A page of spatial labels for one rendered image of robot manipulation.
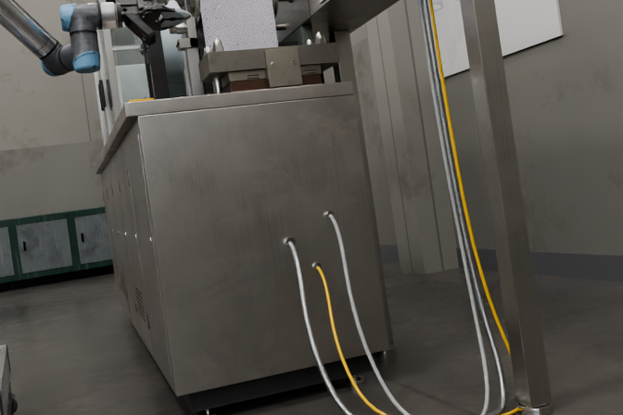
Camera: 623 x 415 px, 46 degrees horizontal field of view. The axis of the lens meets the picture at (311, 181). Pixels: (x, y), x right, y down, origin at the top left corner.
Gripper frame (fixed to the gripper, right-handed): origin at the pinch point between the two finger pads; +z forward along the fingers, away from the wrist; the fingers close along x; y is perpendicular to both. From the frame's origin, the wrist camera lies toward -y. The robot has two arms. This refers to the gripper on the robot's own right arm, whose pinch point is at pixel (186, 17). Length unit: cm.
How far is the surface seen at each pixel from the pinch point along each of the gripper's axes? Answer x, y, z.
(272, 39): 13.2, 1.5, 28.5
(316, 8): -2.5, -1.6, 39.5
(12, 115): 626, 465, -105
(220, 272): 25, -72, -2
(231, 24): 10.3, 6.1, 15.7
